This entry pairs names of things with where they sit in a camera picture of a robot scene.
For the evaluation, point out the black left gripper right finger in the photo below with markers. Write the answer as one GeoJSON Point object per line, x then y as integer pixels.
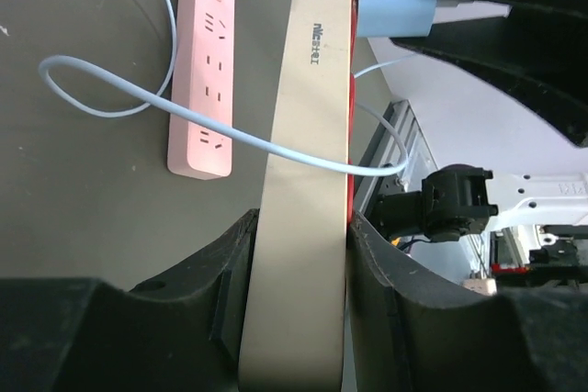
{"type": "Point", "coordinates": [413, 330]}

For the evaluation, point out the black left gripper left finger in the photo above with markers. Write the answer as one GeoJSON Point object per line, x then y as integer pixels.
{"type": "Point", "coordinates": [177, 331]}

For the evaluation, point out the beige red power strip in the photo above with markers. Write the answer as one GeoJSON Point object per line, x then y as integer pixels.
{"type": "Point", "coordinates": [293, 332]}

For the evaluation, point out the blue usb charger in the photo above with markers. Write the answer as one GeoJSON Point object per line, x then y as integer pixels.
{"type": "Point", "coordinates": [395, 18]}

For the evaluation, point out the pink power strip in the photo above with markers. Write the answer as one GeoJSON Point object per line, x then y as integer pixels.
{"type": "Point", "coordinates": [203, 83]}

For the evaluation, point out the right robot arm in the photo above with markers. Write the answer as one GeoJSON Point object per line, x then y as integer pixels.
{"type": "Point", "coordinates": [462, 200]}

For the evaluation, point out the aluminium frame rail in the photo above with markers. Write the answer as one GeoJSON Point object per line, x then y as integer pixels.
{"type": "Point", "coordinates": [397, 137]}

